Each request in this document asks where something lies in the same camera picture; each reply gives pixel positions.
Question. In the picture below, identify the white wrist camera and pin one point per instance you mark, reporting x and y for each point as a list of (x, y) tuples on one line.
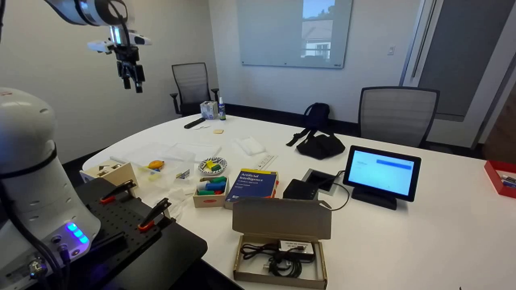
[(139, 39)]

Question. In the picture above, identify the small spray bottle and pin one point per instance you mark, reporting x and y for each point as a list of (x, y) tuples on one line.
[(221, 109)]

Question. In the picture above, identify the wall light switch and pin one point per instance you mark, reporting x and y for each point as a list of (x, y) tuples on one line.
[(390, 50)]

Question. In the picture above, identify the green cylinder block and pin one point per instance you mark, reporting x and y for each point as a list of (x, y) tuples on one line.
[(213, 180)]

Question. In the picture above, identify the red box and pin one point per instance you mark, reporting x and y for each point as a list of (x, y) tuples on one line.
[(503, 177)]

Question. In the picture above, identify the light wooden box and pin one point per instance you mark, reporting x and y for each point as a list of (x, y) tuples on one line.
[(114, 172)]

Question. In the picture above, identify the table power outlet hatch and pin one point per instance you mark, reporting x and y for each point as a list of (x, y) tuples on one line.
[(321, 179)]

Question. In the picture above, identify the clear plastic storage bin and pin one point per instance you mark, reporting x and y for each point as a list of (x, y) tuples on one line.
[(161, 155)]

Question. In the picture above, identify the narrow grey mesh chair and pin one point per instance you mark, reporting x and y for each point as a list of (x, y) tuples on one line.
[(190, 85)]

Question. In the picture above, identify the white tissue box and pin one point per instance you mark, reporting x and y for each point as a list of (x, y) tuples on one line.
[(208, 109)]

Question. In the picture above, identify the small yellow block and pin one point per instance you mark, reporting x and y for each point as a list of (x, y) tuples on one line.
[(206, 163)]

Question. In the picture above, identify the red block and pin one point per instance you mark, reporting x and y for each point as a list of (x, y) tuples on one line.
[(203, 190)]

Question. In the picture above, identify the clear plastic bag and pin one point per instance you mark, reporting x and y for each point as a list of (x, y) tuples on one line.
[(179, 171)]

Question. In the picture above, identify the blue book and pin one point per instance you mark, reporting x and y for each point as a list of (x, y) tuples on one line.
[(251, 184)]

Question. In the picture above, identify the wide grey mesh chair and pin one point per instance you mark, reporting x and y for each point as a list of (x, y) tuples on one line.
[(397, 113)]

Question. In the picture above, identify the small black box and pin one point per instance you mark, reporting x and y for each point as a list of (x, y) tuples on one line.
[(300, 188)]

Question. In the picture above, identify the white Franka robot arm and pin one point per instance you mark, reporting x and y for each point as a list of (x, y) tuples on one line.
[(29, 161)]

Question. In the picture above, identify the small green block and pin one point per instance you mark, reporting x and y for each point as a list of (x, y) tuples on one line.
[(214, 167)]

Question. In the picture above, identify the small cardboard block box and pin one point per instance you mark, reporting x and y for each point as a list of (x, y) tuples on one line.
[(209, 200)]

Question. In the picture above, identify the black remote control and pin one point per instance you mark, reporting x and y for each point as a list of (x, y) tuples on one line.
[(193, 122)]

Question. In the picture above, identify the blue block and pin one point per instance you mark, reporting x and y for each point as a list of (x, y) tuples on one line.
[(216, 185)]

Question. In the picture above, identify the black tablet monitor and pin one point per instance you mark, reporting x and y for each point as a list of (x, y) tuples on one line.
[(382, 172)]

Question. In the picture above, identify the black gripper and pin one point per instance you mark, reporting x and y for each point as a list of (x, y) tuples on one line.
[(129, 59)]

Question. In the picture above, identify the wall whiteboard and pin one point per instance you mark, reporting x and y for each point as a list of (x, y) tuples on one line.
[(268, 32)]

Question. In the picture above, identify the black bag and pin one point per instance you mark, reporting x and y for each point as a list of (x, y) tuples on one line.
[(319, 140)]

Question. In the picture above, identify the white plastic strip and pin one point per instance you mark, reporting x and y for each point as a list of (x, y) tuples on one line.
[(266, 161)]

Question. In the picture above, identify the open cardboard box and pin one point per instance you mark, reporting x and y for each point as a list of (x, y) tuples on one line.
[(280, 219)]

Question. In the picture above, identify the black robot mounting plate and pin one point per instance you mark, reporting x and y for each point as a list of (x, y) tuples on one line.
[(161, 251)]

